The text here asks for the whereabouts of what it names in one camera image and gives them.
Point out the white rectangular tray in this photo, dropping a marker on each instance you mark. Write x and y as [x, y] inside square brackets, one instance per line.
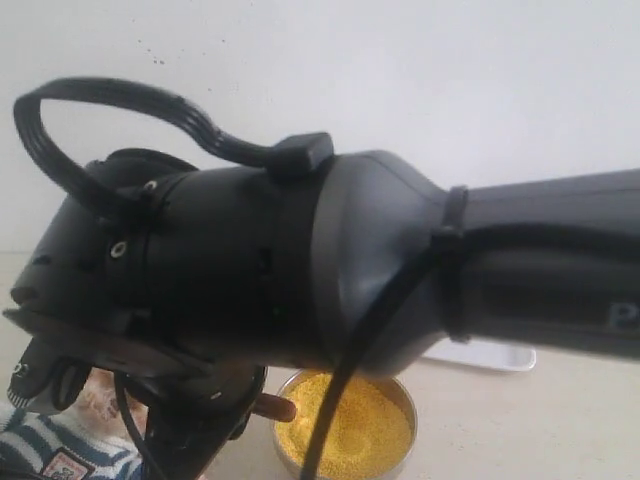
[484, 354]

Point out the yellow millet grains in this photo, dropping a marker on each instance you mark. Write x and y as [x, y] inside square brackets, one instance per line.
[368, 436]

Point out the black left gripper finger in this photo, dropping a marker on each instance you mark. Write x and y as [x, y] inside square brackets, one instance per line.
[32, 383]

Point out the pink plush teddy bear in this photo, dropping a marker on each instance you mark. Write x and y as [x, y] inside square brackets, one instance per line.
[87, 441]

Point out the steel bowl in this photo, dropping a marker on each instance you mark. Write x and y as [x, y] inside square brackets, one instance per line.
[391, 388]

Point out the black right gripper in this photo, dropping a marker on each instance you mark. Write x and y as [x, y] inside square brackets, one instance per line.
[221, 270]

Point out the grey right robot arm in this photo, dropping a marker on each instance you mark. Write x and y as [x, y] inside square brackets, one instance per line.
[552, 263]

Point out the dark wooden spoon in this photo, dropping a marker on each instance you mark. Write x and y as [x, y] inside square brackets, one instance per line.
[274, 407]

